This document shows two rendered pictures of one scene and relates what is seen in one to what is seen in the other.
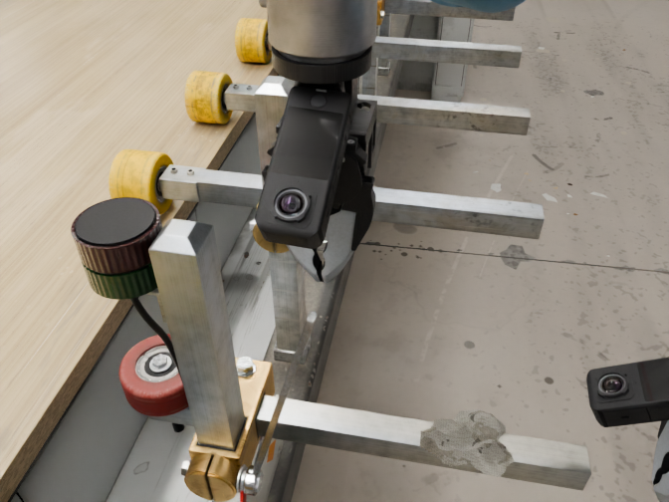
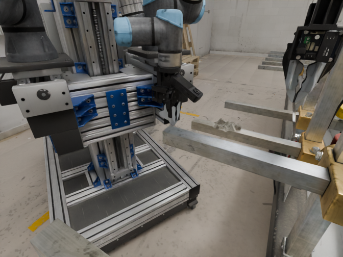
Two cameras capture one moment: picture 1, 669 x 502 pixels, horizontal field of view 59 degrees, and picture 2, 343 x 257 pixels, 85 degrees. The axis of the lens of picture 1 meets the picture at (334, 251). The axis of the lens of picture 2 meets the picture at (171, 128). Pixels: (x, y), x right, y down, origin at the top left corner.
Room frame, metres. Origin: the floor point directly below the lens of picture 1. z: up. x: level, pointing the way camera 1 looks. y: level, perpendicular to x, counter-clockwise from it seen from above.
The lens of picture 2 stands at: (0.87, -0.12, 1.15)
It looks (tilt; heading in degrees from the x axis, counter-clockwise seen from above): 29 degrees down; 199
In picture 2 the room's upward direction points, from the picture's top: straight up
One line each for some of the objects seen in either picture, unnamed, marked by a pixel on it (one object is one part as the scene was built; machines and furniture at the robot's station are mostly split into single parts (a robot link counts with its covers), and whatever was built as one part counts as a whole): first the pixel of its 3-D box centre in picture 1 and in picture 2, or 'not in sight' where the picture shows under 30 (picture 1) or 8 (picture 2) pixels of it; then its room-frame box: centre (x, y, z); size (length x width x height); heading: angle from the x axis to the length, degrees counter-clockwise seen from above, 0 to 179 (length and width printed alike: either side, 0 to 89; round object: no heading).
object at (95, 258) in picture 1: (119, 233); not in sight; (0.33, 0.15, 1.10); 0.06 x 0.06 x 0.02
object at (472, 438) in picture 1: (467, 432); (226, 124); (0.32, -0.13, 0.87); 0.09 x 0.07 x 0.02; 79
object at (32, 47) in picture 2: not in sight; (29, 43); (0.37, -0.80, 1.09); 0.15 x 0.15 x 0.10
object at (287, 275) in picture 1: (287, 260); (322, 202); (0.57, 0.06, 0.87); 0.03 x 0.03 x 0.48; 79
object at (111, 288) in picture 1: (126, 260); not in sight; (0.33, 0.15, 1.08); 0.06 x 0.06 x 0.02
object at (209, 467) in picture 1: (229, 425); (311, 149); (0.35, 0.11, 0.85); 0.13 x 0.06 x 0.05; 169
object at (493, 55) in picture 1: (381, 46); not in sight; (1.09, -0.09, 0.95); 0.50 x 0.04 x 0.04; 79
